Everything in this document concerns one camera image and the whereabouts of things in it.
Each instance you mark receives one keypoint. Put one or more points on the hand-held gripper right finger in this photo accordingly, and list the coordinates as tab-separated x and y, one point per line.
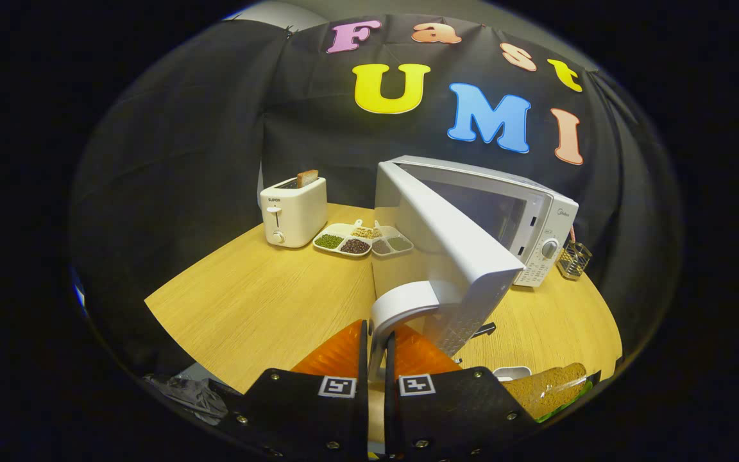
389	359

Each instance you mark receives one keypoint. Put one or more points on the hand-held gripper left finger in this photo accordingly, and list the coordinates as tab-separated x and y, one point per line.
364	353

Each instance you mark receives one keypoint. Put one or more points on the white microwave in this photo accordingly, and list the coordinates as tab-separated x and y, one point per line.
459	256

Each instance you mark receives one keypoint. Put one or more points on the burger with lettuce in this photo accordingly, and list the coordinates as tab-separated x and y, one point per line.
546	388

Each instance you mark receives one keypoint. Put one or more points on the white dish with grey lentils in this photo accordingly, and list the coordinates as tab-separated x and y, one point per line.
399	244

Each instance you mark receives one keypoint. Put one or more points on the white dish with green beans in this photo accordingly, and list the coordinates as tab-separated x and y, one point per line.
330	241

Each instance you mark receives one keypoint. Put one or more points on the small white dish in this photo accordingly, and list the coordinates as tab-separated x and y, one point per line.
510	371

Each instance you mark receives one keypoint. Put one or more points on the white toaster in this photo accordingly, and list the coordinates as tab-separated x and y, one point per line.
299	212

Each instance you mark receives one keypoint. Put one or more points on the crumpled clear plastic bag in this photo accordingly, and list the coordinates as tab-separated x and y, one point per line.
190	394

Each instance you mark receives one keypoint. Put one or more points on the brown bread slice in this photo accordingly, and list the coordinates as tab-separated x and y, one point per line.
308	178

